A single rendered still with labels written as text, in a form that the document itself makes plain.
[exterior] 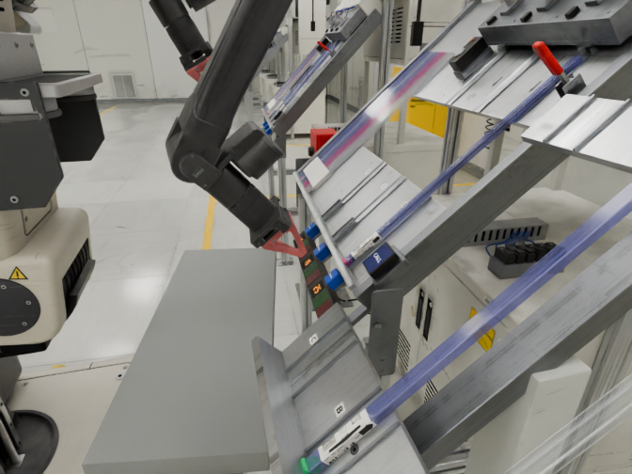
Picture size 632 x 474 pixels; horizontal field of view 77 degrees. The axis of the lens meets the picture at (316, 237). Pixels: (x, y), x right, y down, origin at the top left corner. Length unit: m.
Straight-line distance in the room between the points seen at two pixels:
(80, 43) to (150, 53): 1.27
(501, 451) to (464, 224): 0.32
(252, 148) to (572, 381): 0.47
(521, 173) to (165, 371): 0.64
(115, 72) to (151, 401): 9.11
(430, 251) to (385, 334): 0.15
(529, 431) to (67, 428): 0.99
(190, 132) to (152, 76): 8.92
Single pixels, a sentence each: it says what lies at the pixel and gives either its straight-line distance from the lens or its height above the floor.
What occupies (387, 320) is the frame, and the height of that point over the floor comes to 0.70.
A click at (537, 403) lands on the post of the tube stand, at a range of 0.45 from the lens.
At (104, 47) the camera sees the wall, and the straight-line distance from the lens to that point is 9.63.
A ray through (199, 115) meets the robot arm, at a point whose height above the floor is 1.00.
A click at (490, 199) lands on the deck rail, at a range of 0.66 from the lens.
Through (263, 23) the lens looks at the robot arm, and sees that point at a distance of 0.55.
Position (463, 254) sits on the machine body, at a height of 0.62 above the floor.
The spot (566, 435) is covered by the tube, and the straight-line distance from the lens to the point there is 0.32.
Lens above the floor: 1.08
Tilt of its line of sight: 26 degrees down
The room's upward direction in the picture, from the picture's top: straight up
